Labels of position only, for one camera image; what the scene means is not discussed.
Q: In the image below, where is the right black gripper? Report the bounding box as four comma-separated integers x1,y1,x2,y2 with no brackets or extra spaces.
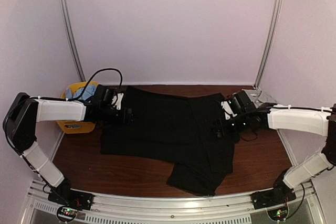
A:
212,113,249,137

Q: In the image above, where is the black long sleeve shirt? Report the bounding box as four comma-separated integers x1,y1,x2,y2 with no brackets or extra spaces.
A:
100,87,239,196

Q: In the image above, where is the grey shirt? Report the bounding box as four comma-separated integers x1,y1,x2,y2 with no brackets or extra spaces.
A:
243,89,277,108

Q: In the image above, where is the yellow plastic basket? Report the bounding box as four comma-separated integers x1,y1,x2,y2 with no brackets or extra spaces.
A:
57,81,98,134

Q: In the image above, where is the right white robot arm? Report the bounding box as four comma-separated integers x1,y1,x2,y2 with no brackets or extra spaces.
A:
213,103,335,204

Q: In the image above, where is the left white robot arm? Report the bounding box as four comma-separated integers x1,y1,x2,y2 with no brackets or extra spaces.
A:
3,92,132,205

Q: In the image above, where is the light blue shirt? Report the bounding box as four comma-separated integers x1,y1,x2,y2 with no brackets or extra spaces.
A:
65,84,97,101

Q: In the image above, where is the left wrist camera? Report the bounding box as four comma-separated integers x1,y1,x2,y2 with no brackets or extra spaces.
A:
94,84,124,110

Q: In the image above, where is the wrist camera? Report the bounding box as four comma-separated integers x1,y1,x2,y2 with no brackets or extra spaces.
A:
94,84,124,110
220,90,256,120

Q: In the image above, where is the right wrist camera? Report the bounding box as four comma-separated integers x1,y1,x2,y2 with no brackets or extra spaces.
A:
220,90,256,120

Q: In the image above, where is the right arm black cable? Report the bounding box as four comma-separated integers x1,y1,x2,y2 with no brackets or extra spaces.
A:
236,126,259,142

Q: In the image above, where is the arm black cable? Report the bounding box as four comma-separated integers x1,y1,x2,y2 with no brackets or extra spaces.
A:
73,68,123,101
236,126,259,142

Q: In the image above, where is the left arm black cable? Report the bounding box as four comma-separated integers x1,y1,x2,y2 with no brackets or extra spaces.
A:
73,68,123,101

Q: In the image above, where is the front aluminium rail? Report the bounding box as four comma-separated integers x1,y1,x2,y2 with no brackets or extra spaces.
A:
26,178,329,224

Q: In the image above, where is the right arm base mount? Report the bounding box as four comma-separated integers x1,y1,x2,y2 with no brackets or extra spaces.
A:
250,173,296,222

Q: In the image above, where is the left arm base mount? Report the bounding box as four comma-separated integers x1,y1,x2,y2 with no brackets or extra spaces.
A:
43,178,94,223

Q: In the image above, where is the left aluminium frame post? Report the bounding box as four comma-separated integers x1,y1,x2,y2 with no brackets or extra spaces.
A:
60,0,86,81

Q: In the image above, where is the aluminium frame post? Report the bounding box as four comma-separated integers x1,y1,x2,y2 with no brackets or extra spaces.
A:
60,0,86,81
254,0,283,89

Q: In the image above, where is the right aluminium frame post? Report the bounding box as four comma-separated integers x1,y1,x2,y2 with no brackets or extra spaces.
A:
254,0,283,89

